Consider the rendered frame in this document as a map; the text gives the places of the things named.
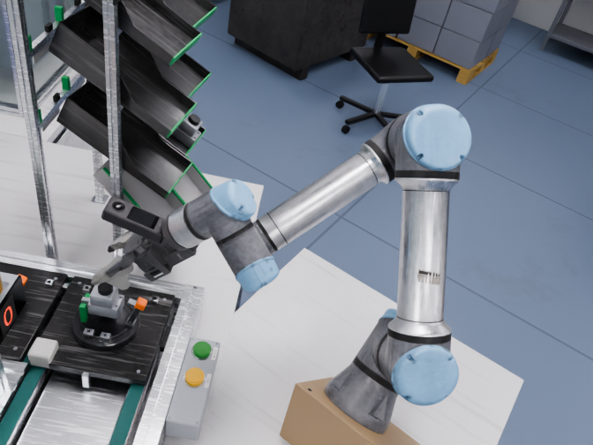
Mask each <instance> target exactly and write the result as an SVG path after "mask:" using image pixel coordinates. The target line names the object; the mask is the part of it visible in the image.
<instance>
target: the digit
mask: <svg viewBox="0 0 593 445"><path fill-rule="evenodd" d="M16 317H17V313H16V308H15V305H14V301H13V296H12V294H11V295H10V296H9V298H8V299H7V301H6V303H5V304H4V306H3V308H2V309H1V311H0V326H1V329H2V332H3V336H5V335H6V333H7V331H8V330H9V328H10V326H11V324H12V323H13V322H14V320H15V319H16Z"/></svg>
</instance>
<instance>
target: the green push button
mask: <svg viewBox="0 0 593 445"><path fill-rule="evenodd" d="M211 350H212V348H211V345H210V344H209V343H207V342H204V341H200V342H197V343H195V344H194V346H193V354H194V355H195V356H196V357H197V358H207V357H208V356H209V355H210V354H211Z"/></svg>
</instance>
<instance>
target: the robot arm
mask: <svg viewBox="0 0 593 445"><path fill-rule="evenodd" d="M470 146H471V131H470V128H469V124H468V122H467V121H466V119H465V118H464V117H463V115H462V114H461V113H460V112H459V111H457V110H456V109H454V108H452V107H450V106H447V105H444V104H426V105H422V106H420V107H417V108H416V109H414V110H412V111H410V112H407V113H404V114H401V115H400V116H398V117H397V118H396V119H394V120H393V121H392V122H391V123H389V124H388V125H387V126H386V127H385V128H383V129H382V130H381V131H380V132H378V133H377V134H376V135H375V136H373V137H372V138H370V139H369V140H367V141H366V142H365V143H364V144H362V145H361V148H360V152H359V153H357V154H356V155H354V156H352V157H351V158H349V159H348V160H347V161H346V162H343V163H342V164H340V165H339V166H337V167H336V168H334V169H333V170H331V171H329V172H328V173H326V175H324V176H323V177H321V178H319V179H318V180H316V181H315V182H313V183H312V184H310V185H308V186H306V187H305V188H304V189H303V190H301V191H300V192H298V193H296V194H295V195H293V196H292V197H290V198H289V199H287V200H285V201H284V202H283V203H282V204H280V205H279V206H277V207H275V208H273V209H272V210H270V211H269V212H267V213H266V214H264V215H262V216H261V217H260V218H259V219H258V220H256V221H254V222H252V221H251V217H252V216H253V215H254V214H255V212H256V209H257V204H256V201H255V200H254V195H253V193H252V192H251V189H250V188H249V187H248V186H247V185H246V184H245V183H243V182H242V181H240V180H237V179H231V180H228V181H226V182H224V183H222V184H220V185H217V186H215V187H213V188H212V189H211V190H210V191H208V192H206V193H204V194H202V195H200V196H199V197H198V198H196V199H194V200H192V201H190V202H189V203H186V204H185V205H183V206H181V207H180V208H178V209H176V210H174V211H173V212H171V213H170V215H167V216H165V217H164V218H162V217H160V216H158V215H155V214H153V213H150V212H148V211H146V210H145V209H142V208H140V207H136V206H134V205H132V204H131V203H128V202H126V201H124V200H120V199H119V198H117V197H111V198H110V199H109V202H108V203H107V205H106V207H105V208H104V209H103V211H102V214H101V219H102V220H105V221H107V222H109V223H113V224H115V225H117V226H119V227H121V228H124V229H126V230H128V231H127V232H125V233H124V234H123V235H122V236H121V237H119V238H118V239H116V240H115V241H114V242H112V243H111V244H110V245H109V247H108V252H109V253H111V252H114V251H115V250H117V249H122V248H123V249H124V253H125V255H123V256H122V257H121V256H117V257H115V259H113V260H112V261H111V262H110V263H109V264H108V265H107V266H106V267H104V268H102V269H101V270H100V271H99V272H97V273H95V274H94V276H93V279H92V282H91V284H92V285H96V284H99V283H104V282H105V283H109V284H111V285H113V286H115V287H117V288H118V289H120V290H126V289H128V288H129V287H130V285H131V284H130V282H129V279H128V274H130V273H131V272H132V271H133V269H134V266H133V264H132V263H133V262H134V263H136V264H137V265H138V267H139V268H140V269H141V270H142V271H143V272H144V273H145V274H143V275H144V276H145V277H146V278H147V279H148V280H149V281H151V282H153V281H155V280H157V279H159V278H161V277H163V276H165V275H167V274H169V273H171V270H172V268H173V267H174V266H175V265H176V264H178V263H180V262H182V261H184V260H187V259H189V258H190V257H192V256H194V255H196V252H197V247H198V246H199V244H200V243H202V242H204V241H206V240H208V239H209V238H213V239H214V241H215V243H216V244H217V246H218V248H219V250H220V251H221V254H222V255H223V257H224V259H225V261H227V263H228V265H229V267H230V269H231V270H232V272H233V274H234V276H235V277H236V280H237V281H238V282H239V283H240V285H241V286H242V288H243V289H244V291H246V292H254V291H256V290H259V289H261V288H263V287H265V286H266V285H268V284H270V283H271V282H272V281H273V280H274V279H275V278H276V277H277V276H278V275H279V272H280V271H279V269H278V267H277V265H276V263H275V261H274V257H273V256H272V255H271V254H273V253H275V252H276V251H278V250H279V249H281V248H282V247H284V246H285V245H286V244H288V243H289V242H291V241H292V240H294V239H295V238H297V237H299V236H300V235H302V234H303V233H305V232H306V231H307V230H309V229H311V228H312V227H314V226H315V225H317V224H318V223H320V222H322V221H323V220H325V219H326V218H328V217H329V216H330V215H332V214H333V213H335V212H336V211H338V210H339V209H341V208H342V207H344V206H346V205H347V204H349V203H350V202H351V201H353V200H355V199H356V198H358V197H359V196H361V195H362V194H364V193H365V192H367V191H369V190H370V189H372V188H373V187H374V186H375V185H377V184H379V183H383V184H388V183H389V182H391V181H392V180H395V181H396V182H397V183H398V184H399V185H400V186H401V188H402V219H401V239H400V258H399V277H398V297H397V309H394V308H389V309H387V310H386V311H385V313H384V314H383V315H382V316H381V317H380V318H379V320H378V323H377V325H376V326H375V328H374V329H373V331H372V332H371V333H370V335H369V336H368V338H367V339H366V341H365V343H364V345H363V346H362V348H361V349H360V351H359V352H358V353H357V355H356V356H355V358H354V359H353V361H352V362H351V364H350V365H349V366H347V367H346V368H345V369H344V370H342V371H341V372H340V373H338V374H337V375H336V376H335V377H334V378H333V379H332V380H331V381H330V382H328V384H327V385H326V387H325V388H324V392H325V394H326V395H327V397H328V398H329V399H330V400H331V402H332V403H333V404H335V405H336V406H337V407H338V408H339V409H340V410H341V411H343V412H344V413H345V414H346V415H348V416H349V417H350V418H352V419H354V420H355V421H356V422H357V423H359V424H360V425H362V426H364V427H366V428H368V429H369V430H371V431H373V432H375V433H378V434H383V433H384V432H385V431H386V430H387V428H388V426H389V424H390V420H391V418H392V414H393V410H394V405H395V401H396V398H397V396H398V395H399V396H401V397H403V398H404V399H405V400H407V401H408V402H410V403H412V404H415V405H421V406H428V405H434V404H437V403H440V402H441V401H443V400H444V399H445V398H446V397H447V396H449V395H450V394H451V393H452V392H453V391H454V388H455V386H456V384H457V381H458V378H459V368H458V365H457V362H456V360H455V357H454V355H453V354H452V353H451V335H452V329H451V328H450V327H449V326H448V325H447V324H446V323H445V321H444V304H445V287H446V270H447V236H448V219H449V202H450V191H451V189H452V188H453V187H454V186H455V185H457V184H458V183H459V182H460V168H461V163H462V161H463V160H464V159H465V158H466V156H467V155H468V153H469V150H470ZM160 273H163V274H162V275H159V276H157V277H155V278H154V276H156V275H158V274H160Z"/></svg>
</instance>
